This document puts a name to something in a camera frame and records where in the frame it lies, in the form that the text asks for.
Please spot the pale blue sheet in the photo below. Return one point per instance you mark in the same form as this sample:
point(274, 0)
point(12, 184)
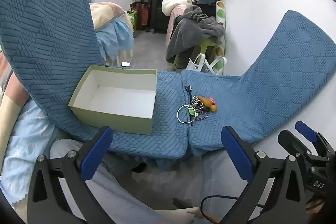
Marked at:
point(29, 140)

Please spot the cream puffy jacket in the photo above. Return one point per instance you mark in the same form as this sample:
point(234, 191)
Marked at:
point(176, 2)

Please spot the red suitcase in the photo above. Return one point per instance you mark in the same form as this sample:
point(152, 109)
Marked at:
point(141, 16)

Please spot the light blue bed blanket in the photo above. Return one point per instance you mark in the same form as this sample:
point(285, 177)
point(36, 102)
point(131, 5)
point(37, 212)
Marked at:
point(115, 37)

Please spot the green cardboard box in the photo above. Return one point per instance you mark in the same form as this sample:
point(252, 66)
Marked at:
point(110, 119)

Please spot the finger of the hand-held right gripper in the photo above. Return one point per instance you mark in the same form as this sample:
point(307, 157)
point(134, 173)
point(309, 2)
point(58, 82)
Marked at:
point(291, 142)
point(305, 129)

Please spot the blue textured sofa cover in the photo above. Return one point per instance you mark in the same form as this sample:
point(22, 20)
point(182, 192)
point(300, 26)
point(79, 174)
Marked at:
point(52, 29)

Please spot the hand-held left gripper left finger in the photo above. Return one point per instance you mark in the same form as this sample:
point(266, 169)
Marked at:
point(95, 153)

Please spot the grey blanket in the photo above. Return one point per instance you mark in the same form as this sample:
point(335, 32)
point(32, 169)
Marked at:
point(191, 27)

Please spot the orange hair clip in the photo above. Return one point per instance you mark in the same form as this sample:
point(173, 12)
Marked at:
point(208, 105)

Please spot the black hair stick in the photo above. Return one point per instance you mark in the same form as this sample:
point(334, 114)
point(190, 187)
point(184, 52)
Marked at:
point(188, 91)

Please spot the green stool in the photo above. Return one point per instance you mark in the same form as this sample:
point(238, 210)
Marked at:
point(207, 44)

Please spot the white paper sheet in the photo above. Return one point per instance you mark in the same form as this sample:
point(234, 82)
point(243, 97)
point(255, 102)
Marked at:
point(173, 216)

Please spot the cream pink quilt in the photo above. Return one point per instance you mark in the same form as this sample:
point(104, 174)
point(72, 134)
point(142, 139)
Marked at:
point(105, 12)

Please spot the white tote bag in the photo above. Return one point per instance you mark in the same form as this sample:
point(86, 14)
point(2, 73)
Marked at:
point(195, 65)

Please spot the silver bangle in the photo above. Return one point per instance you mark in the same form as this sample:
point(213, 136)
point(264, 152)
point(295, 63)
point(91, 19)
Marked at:
point(178, 115)

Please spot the black suitcase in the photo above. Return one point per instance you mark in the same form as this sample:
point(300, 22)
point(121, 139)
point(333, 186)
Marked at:
point(160, 16)

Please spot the pink bedding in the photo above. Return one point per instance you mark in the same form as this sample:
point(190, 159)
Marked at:
point(174, 16)

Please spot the polka-dot rolled mat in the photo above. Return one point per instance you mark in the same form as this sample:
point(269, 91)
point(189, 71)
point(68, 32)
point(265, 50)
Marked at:
point(220, 14)

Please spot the green shopping bag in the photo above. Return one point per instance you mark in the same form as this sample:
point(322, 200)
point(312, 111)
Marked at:
point(132, 20)

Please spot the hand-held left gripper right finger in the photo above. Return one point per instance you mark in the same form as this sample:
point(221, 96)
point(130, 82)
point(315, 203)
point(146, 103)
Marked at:
point(236, 153)

